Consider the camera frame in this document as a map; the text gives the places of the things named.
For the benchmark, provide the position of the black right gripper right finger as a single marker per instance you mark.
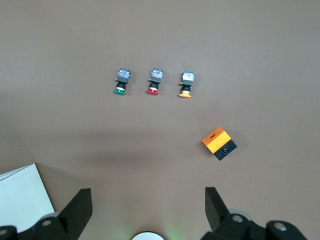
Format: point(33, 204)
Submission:
point(216, 210)

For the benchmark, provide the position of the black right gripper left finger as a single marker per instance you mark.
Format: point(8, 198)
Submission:
point(80, 207)

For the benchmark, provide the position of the yellow push button switch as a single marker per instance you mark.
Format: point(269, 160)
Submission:
point(186, 82)

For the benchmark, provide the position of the white drawer cabinet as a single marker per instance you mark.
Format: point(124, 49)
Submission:
point(22, 195)

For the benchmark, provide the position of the orange black button box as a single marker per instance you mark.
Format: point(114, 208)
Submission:
point(217, 143)

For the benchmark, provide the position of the brown table mat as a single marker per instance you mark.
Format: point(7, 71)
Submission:
point(75, 50)

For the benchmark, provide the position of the green push button switch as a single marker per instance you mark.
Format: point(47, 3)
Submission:
point(122, 81)

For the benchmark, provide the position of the red push button switch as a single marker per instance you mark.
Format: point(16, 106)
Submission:
point(155, 81)

